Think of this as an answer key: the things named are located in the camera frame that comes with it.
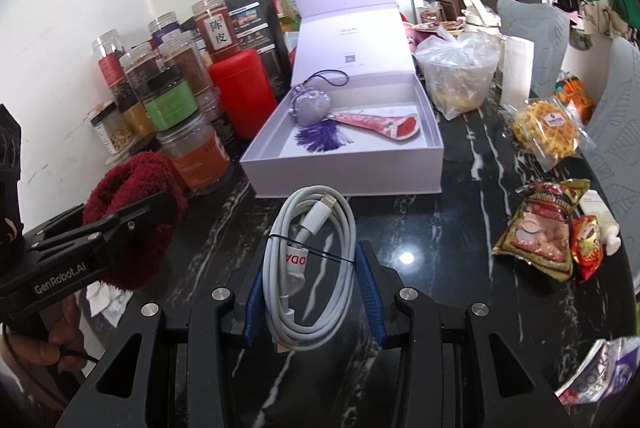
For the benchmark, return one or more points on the lavender tasselled sachet pouch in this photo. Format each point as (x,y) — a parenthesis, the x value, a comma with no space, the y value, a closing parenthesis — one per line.
(312,105)

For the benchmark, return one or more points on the clear bag with bowl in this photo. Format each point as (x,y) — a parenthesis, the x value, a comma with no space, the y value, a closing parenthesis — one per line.
(460,78)

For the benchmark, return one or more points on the black printed bag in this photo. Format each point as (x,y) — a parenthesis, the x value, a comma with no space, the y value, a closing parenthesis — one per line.
(255,23)

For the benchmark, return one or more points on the silver purple snack packet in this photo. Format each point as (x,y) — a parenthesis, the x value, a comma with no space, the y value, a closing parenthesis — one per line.
(595,378)

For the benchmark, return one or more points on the grey leaf-pattern chair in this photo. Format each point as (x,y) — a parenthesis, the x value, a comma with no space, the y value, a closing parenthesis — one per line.
(617,148)
(535,38)

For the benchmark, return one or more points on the gold red cereal bag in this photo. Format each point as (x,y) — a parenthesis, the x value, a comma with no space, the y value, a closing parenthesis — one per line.
(537,233)

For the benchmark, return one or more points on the packaged waffles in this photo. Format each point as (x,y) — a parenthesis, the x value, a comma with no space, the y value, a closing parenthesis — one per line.
(545,128)

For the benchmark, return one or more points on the cluster of clear spice jars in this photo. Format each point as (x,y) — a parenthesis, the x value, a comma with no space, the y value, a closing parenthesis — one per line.
(170,108)

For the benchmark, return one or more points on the orange snack bag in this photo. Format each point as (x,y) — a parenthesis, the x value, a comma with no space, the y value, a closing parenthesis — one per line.
(575,90)

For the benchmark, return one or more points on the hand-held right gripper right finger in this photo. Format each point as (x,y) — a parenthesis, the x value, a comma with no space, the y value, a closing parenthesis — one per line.
(372,303)

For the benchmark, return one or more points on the dark red fuzzy scrunchie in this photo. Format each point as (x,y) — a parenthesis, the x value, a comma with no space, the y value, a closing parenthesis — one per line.
(135,178)

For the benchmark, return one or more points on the white board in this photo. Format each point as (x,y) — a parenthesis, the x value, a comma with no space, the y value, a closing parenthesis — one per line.
(165,3)

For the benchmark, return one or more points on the small red snack packet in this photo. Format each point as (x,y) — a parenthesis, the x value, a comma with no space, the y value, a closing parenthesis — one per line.
(585,243)

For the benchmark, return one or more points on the lavender gift box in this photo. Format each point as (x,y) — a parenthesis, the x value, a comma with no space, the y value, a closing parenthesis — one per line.
(380,153)

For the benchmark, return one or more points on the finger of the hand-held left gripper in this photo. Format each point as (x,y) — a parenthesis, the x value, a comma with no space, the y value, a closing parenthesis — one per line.
(145,214)

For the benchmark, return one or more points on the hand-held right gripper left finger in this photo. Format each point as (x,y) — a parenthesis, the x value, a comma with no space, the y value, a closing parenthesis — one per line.
(252,303)

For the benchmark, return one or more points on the white lotion bottle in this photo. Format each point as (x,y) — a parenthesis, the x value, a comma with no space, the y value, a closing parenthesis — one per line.
(600,213)

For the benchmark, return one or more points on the crumpled white tissue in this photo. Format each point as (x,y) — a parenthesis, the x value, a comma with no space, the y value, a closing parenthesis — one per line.
(107,303)

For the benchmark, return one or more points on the clear box of red snacks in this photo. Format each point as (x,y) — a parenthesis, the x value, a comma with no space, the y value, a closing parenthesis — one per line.
(437,18)

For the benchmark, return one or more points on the red plastic canister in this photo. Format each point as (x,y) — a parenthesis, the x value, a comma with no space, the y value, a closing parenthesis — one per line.
(242,93)

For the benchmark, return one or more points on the person's left hand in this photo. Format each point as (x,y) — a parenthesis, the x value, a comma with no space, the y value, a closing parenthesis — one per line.
(50,333)

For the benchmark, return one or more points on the magenta container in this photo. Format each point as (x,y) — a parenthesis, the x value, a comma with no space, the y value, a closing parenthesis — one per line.
(420,38)

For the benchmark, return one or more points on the red fan-shaped fabric pouch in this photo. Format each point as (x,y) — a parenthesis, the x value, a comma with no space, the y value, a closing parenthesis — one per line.
(380,124)

